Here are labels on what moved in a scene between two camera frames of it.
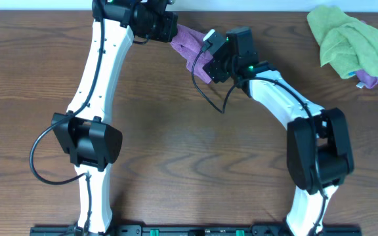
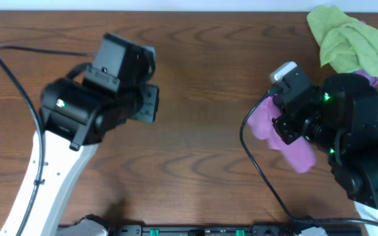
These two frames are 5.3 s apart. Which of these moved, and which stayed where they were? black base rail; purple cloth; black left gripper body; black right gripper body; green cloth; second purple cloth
Moved: black right gripper body; black left gripper body; purple cloth
Stayed: black base rail; green cloth; second purple cloth
